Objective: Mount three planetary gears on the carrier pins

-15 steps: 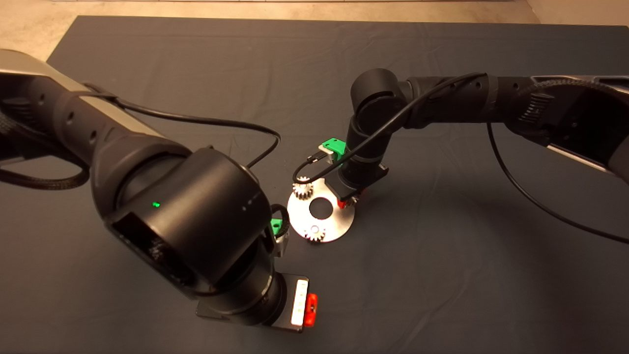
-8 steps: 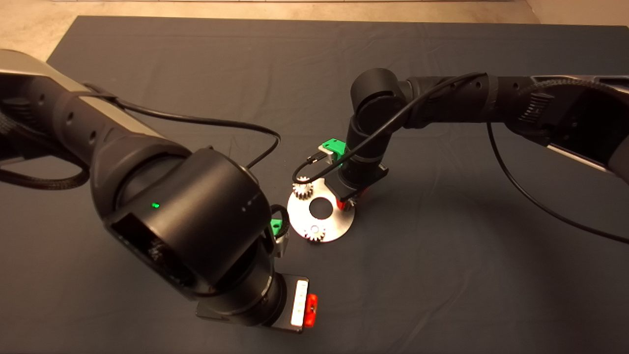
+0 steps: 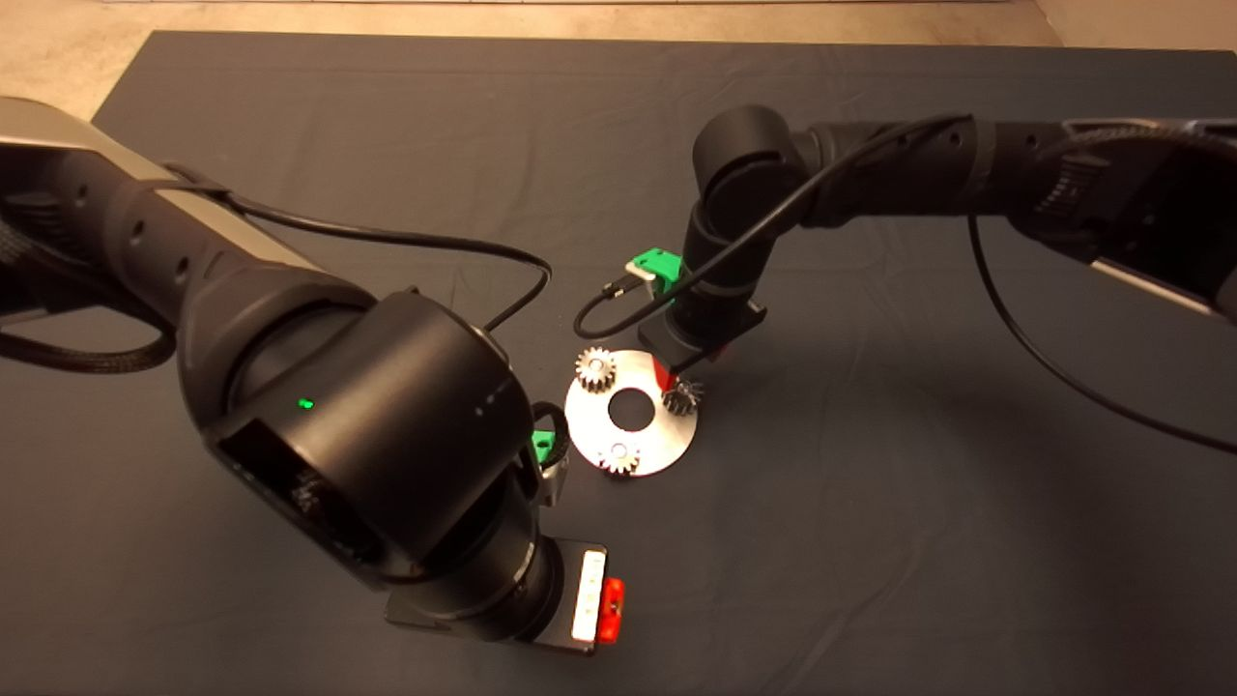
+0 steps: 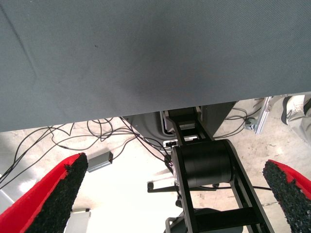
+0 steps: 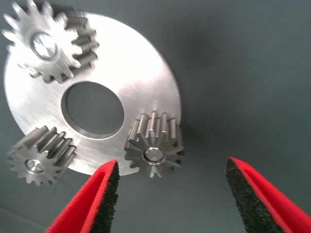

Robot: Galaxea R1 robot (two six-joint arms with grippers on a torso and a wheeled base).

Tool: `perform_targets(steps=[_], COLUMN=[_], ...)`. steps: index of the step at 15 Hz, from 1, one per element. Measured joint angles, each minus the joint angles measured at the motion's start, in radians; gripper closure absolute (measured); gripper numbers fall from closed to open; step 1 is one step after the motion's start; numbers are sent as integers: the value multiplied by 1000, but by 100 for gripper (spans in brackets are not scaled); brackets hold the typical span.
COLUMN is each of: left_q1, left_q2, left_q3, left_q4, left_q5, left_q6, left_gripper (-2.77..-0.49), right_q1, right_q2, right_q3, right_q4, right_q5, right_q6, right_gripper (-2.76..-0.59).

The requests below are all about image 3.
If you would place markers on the silver right camera box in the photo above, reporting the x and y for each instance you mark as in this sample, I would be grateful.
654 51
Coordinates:
638 271

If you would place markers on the dark table cloth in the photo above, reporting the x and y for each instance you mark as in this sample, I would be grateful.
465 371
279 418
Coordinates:
870 532

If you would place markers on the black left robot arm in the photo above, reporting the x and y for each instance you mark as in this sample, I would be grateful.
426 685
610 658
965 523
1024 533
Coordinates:
348 425

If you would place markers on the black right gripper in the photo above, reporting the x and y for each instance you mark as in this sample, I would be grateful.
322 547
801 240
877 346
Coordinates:
696 333

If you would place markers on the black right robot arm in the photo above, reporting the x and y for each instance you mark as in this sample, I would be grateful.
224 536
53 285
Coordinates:
899 169

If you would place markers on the silver camera box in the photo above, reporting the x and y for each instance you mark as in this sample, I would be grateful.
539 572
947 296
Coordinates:
638 271
554 478

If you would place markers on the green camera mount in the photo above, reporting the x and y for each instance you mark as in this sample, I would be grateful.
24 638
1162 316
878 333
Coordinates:
657 263
543 445

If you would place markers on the green left camera mount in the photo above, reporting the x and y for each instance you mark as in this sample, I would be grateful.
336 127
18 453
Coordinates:
543 445

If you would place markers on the steel planetary gear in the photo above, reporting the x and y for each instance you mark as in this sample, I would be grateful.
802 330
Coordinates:
682 398
626 468
586 377

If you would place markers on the green right camera mount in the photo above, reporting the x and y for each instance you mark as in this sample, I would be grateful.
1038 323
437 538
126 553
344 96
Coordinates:
657 263

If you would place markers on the white round peg plate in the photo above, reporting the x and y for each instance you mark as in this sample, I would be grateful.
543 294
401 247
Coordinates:
638 449

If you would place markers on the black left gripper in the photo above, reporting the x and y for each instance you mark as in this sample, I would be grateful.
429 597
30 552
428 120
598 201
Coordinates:
570 633

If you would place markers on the silver left camera box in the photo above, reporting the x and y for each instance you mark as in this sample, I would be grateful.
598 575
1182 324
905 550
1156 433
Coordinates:
554 478

